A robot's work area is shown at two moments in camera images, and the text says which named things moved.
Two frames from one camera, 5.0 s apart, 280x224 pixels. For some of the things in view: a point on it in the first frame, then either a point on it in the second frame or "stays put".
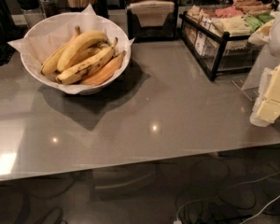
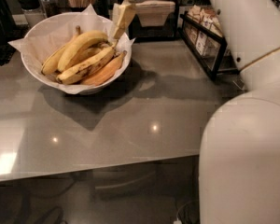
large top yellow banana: (77, 44) stays put
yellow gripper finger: (270, 110) to (116, 15)
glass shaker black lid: (31, 6) stays put
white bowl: (77, 52) stays put
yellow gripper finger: (278, 86) to (125, 19)
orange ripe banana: (104, 75) stays put
